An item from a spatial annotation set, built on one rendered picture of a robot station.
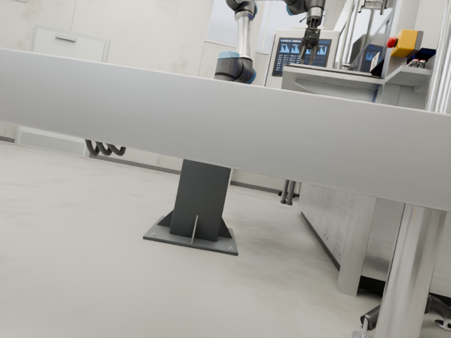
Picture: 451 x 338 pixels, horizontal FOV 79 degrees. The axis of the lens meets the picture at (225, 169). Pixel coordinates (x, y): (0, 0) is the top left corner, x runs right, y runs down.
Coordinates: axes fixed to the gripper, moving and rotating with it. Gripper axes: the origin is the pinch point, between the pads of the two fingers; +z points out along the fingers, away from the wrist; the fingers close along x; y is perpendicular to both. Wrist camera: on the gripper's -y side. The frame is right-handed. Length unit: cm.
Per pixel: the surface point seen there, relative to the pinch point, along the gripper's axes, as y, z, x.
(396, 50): 30.0, 3.3, 29.7
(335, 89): 13.1, 15.0, 13.6
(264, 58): -377, -148, -55
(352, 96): 13.1, 17.0, 21.4
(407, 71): 37, 13, 32
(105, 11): -316, -175, -348
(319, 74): 21.6, 12.4, 5.1
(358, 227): 23, 71, 30
